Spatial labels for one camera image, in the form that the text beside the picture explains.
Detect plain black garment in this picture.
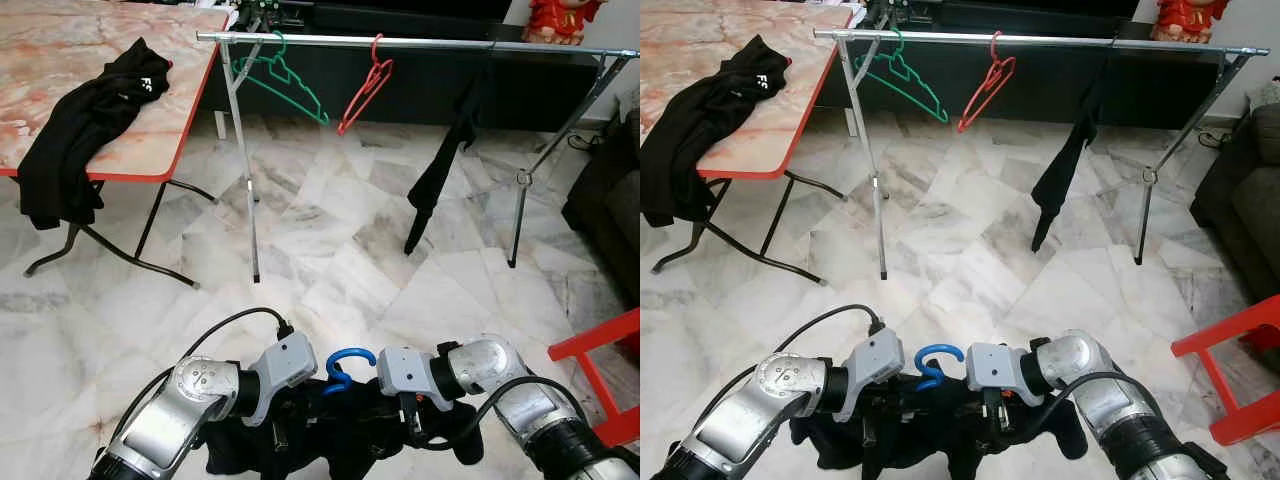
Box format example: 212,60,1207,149
205,385,501,480
790,385,1093,480

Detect blue plastic hanger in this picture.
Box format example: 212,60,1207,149
321,346,379,397
914,344,967,392

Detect black garment with red trim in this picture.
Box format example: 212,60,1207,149
17,37,174,231
640,34,798,227

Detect red plastic hanger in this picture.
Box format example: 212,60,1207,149
956,30,1019,134
336,33,396,137

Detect green plastic hanger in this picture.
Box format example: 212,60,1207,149
237,31,332,127
858,30,952,124

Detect red plastic stool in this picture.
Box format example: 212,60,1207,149
1172,294,1280,447
548,307,641,449

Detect black printed t-shirt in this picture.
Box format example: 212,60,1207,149
404,48,498,257
1030,48,1119,253

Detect black TV cabinet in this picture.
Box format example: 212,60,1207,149
200,0,641,131
818,0,1256,129

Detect silver clothes rack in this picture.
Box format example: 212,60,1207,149
197,30,641,284
815,28,1271,281

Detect marble pattern folding table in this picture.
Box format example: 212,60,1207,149
640,0,853,288
0,0,234,291

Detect red figurine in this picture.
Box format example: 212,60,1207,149
1150,0,1233,44
525,0,611,44

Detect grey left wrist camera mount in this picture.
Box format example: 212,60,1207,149
834,327,907,422
247,332,320,427

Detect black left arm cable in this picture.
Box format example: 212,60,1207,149
700,303,887,441
105,308,293,471

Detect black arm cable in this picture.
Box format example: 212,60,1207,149
1000,372,1173,447
105,308,293,471
700,303,887,441
415,375,591,451

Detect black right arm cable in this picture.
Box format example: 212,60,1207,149
1000,372,1173,447
415,375,591,451

